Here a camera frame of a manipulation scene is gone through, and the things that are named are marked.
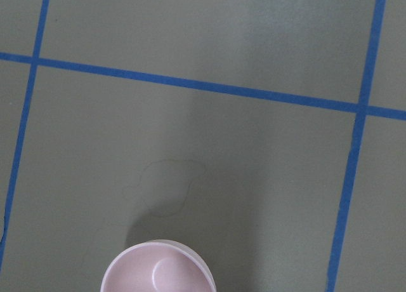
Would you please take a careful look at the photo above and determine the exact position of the pink bowl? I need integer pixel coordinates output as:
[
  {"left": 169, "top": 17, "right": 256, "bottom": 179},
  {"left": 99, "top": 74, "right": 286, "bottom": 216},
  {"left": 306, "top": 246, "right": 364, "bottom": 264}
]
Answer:
[{"left": 100, "top": 239, "right": 217, "bottom": 291}]

